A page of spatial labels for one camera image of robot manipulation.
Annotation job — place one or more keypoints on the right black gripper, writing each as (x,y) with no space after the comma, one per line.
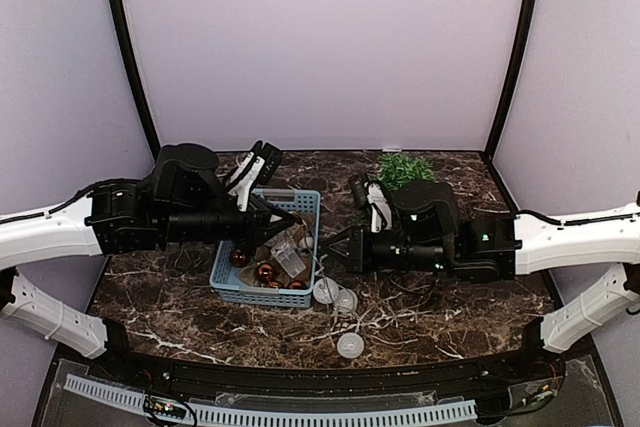
(358,260)

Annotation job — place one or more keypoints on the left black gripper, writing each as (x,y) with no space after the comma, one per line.
(259,222)

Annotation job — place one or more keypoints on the clear plastic battery box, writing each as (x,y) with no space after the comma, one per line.
(288,258)

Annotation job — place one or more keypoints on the white woven ball light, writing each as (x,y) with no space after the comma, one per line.
(326,291)
(350,345)
(346,302)

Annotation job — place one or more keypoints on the small green christmas tree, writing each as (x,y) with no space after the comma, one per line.
(397,170)

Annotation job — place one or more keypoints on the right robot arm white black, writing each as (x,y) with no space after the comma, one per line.
(419,228)

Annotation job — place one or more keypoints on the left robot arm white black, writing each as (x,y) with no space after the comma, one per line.
(182,200)

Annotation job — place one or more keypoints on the burlap ribbon bow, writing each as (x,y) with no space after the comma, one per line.
(263,254)

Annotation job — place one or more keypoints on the white cotton boll sprig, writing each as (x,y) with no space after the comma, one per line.
(307,243)

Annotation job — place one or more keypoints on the light blue plastic basket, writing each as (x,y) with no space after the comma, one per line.
(226,279)

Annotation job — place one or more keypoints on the copper shiny bauble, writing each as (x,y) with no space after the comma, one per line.
(238,259)
(265,273)
(297,285)

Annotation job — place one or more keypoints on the small circuit board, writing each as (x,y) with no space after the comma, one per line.
(162,408)

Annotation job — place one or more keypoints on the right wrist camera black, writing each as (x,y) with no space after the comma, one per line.
(358,184)

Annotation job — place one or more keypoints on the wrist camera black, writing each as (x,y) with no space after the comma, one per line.
(358,184)
(266,159)

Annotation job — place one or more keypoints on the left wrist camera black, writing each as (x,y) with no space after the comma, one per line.
(266,159)

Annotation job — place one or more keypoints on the black front rail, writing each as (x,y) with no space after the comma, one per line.
(479,376)

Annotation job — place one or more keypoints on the white slotted cable duct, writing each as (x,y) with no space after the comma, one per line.
(259,410)

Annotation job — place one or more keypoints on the left black frame post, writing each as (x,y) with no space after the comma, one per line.
(130,64)

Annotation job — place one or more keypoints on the black frame post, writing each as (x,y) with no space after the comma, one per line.
(518,49)
(130,64)

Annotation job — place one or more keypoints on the right black frame post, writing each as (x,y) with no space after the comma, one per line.
(518,49)

